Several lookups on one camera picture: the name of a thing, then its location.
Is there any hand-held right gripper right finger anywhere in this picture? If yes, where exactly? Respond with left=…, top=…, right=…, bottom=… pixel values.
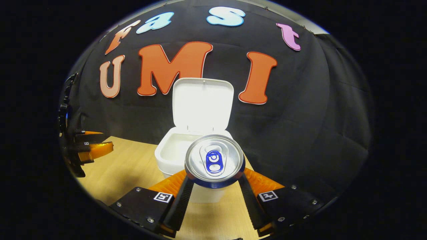
left=238, top=167, right=325, bottom=238

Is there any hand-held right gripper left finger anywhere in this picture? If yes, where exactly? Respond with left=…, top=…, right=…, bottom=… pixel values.
left=108, top=169, right=194, bottom=238

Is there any blue pop can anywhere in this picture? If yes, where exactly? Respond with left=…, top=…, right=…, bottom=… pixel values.
left=184, top=134, right=246, bottom=189

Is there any wooden desktop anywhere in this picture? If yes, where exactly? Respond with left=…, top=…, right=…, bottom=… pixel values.
left=76, top=136, right=272, bottom=240

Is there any white desktop garbage bin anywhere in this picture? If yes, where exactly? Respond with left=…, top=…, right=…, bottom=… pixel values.
left=154, top=77, right=235, bottom=204

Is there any black backdrop cloth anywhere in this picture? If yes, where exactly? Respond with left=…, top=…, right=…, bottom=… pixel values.
left=60, top=0, right=373, bottom=200

